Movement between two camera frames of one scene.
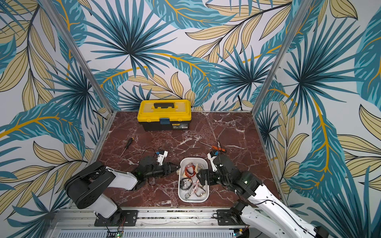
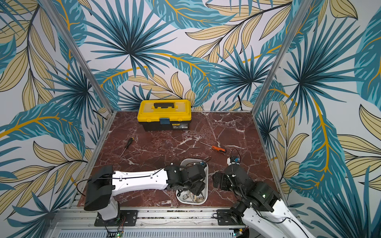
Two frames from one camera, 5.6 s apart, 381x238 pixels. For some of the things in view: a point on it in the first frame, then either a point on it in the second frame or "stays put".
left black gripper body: [159, 171] -> [197, 187]
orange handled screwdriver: [215, 147] stays put
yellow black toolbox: [164, 114] stays put
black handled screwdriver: [128, 144] stays put
